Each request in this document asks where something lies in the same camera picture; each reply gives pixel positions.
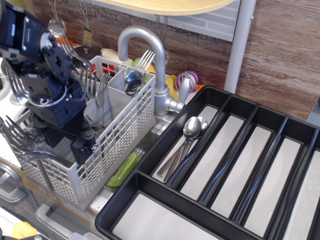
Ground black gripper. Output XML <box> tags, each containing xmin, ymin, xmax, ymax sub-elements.
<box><xmin>31</xmin><ymin>114</ymin><xmax>96</xmax><ymax>165</ymax></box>

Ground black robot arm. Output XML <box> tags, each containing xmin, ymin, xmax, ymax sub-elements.
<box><xmin>0</xmin><ymin>0</ymin><xmax>95</xmax><ymax>165</ymax></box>

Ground grey plastic cutlery basket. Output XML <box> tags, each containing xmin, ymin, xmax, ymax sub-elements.
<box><xmin>4</xmin><ymin>56</ymin><xmax>156</xmax><ymax>210</ymax></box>

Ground steel spoon in tray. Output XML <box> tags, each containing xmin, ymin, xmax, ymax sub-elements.
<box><xmin>157</xmin><ymin>116</ymin><xmax>201</xmax><ymax>177</ymax></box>
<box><xmin>163</xmin><ymin>116</ymin><xmax>208</xmax><ymax>183</ymax></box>

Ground black cutlery tray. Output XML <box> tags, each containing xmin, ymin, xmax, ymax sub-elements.
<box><xmin>95</xmin><ymin>86</ymin><xmax>320</xmax><ymax>240</ymax></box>

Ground green toy vegetable in sink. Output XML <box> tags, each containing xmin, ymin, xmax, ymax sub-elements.
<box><xmin>106</xmin><ymin>152</ymin><xmax>141</xmax><ymax>188</ymax></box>

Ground steel forks front left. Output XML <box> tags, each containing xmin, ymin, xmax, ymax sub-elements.
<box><xmin>0</xmin><ymin>116</ymin><xmax>71</xmax><ymax>167</ymax></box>

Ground steel fork in middle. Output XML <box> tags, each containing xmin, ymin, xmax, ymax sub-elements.
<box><xmin>95</xmin><ymin>72</ymin><xmax>111</xmax><ymax>125</ymax></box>

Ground bundle of small forks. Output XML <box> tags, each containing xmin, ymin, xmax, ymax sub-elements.
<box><xmin>80</xmin><ymin>67</ymin><xmax>97</xmax><ymax>99</ymax></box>

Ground large steel fork left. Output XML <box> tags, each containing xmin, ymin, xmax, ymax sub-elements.
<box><xmin>5</xmin><ymin>66</ymin><xmax>28</xmax><ymax>107</ymax></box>

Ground steel fork back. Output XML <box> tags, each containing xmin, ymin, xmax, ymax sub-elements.
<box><xmin>58</xmin><ymin>33</ymin><xmax>95</xmax><ymax>77</ymax></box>

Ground silver sink faucet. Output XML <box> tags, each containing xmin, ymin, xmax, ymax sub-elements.
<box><xmin>118</xmin><ymin>26</ymin><xmax>191</xmax><ymax>116</ymax></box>

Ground white toy vegetable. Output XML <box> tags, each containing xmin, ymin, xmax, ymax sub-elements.
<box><xmin>100</xmin><ymin>48</ymin><xmax>134</xmax><ymax>67</ymax></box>

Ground tall steel fork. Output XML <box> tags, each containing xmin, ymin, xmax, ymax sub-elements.
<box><xmin>135</xmin><ymin>49</ymin><xmax>155</xmax><ymax>76</ymax></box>

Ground yellow toy banana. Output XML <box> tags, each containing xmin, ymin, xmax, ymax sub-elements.
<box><xmin>165</xmin><ymin>75</ymin><xmax>179</xmax><ymax>100</ymax></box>

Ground hanging small spatula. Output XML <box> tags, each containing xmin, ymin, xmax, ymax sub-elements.
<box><xmin>79</xmin><ymin>0</ymin><xmax>92</xmax><ymax>48</ymax></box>

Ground hanging skimmer ladle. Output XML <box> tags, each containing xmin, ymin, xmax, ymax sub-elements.
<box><xmin>48</xmin><ymin>0</ymin><xmax>67</xmax><ymax>38</ymax></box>

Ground purple toy onion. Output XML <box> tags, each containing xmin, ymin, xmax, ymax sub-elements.
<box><xmin>174</xmin><ymin>70</ymin><xmax>200</xmax><ymax>93</ymax></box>

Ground grey metal post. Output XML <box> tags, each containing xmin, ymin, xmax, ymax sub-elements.
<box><xmin>224</xmin><ymin>0</ymin><xmax>257</xmax><ymax>94</ymax></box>

